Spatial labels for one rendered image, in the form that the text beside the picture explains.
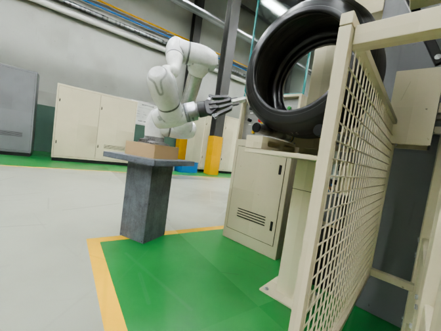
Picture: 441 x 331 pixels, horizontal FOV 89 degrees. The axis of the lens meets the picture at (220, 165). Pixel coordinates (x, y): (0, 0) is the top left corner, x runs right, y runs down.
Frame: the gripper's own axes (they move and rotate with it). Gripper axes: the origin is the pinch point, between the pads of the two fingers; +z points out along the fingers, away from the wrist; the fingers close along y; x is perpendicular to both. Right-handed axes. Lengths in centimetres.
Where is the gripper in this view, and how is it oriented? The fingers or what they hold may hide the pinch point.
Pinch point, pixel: (238, 100)
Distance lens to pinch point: 112.3
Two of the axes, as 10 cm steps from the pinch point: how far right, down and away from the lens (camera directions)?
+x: -0.2, -2.8, -9.6
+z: 9.7, -2.4, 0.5
